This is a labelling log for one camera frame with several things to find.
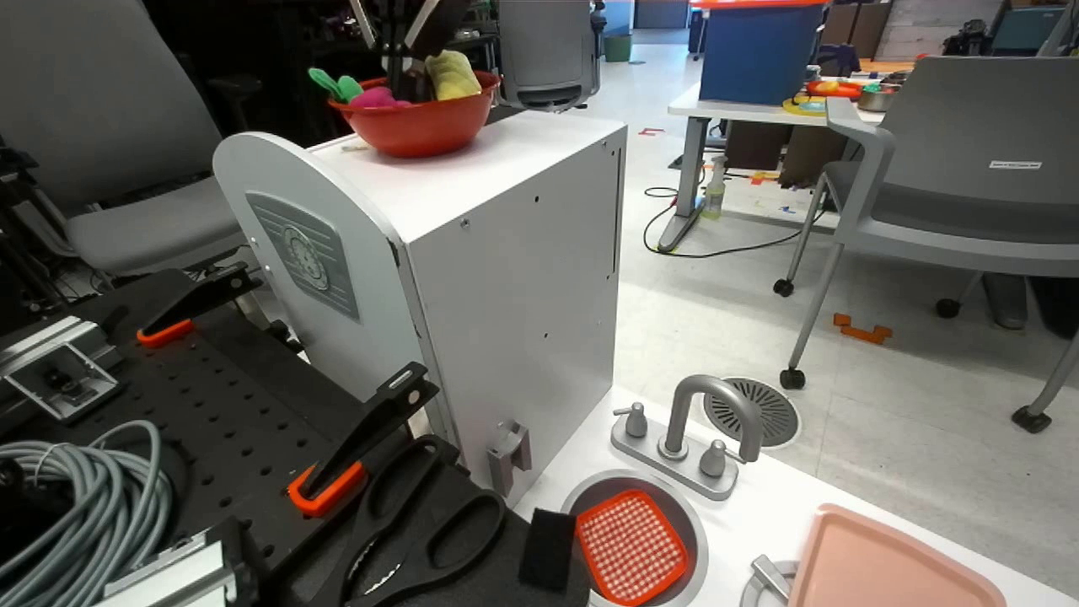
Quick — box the grey swivel chair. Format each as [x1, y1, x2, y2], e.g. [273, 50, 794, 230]
[497, 0, 601, 111]

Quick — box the white cabinet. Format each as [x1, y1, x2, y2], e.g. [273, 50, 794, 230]
[208, 106, 631, 500]

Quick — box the silver aluminium extrusion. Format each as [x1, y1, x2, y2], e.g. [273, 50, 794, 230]
[96, 526, 247, 607]

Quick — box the black clamp with orange handle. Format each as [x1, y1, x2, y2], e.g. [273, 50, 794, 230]
[130, 261, 265, 350]
[283, 360, 443, 518]

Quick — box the grey round burner grate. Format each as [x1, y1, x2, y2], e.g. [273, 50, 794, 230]
[739, 548, 801, 607]

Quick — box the grey toy faucet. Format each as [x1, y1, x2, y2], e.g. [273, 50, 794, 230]
[607, 371, 766, 502]

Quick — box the white toy kitchen counter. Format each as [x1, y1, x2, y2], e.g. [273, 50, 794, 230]
[508, 383, 1079, 607]

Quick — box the black perforated board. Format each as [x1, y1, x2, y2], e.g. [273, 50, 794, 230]
[0, 266, 453, 607]

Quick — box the small bottle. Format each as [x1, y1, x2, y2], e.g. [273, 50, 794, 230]
[700, 156, 727, 222]

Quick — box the black rectangular block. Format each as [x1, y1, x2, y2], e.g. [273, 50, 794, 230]
[515, 504, 580, 598]

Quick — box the white desk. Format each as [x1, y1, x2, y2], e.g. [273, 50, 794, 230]
[655, 81, 893, 255]

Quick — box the yellow sandwich plush toy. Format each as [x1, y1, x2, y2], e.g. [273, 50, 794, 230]
[429, 47, 487, 105]

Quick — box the black floor cable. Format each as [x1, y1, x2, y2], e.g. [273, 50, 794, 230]
[640, 182, 814, 261]

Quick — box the silver box with black square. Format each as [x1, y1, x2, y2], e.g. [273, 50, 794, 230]
[5, 340, 123, 426]

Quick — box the orange mesh sink strainer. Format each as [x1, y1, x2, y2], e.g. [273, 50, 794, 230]
[572, 486, 699, 607]

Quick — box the grey cable bundle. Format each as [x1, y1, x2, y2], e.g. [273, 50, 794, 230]
[0, 419, 177, 607]

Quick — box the magenta tulip plush toy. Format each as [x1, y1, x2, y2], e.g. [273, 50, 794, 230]
[307, 64, 416, 114]

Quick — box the red plastic bowl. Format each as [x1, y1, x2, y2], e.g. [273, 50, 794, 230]
[327, 69, 504, 161]

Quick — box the brown cardboard box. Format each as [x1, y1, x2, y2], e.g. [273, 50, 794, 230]
[723, 114, 851, 193]

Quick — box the blue bin with orange lid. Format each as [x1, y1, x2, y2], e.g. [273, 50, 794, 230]
[690, 0, 831, 106]

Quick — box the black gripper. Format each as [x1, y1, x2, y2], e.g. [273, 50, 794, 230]
[375, 0, 453, 100]

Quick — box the pink cutting board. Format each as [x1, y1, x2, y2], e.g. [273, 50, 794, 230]
[786, 502, 1007, 607]

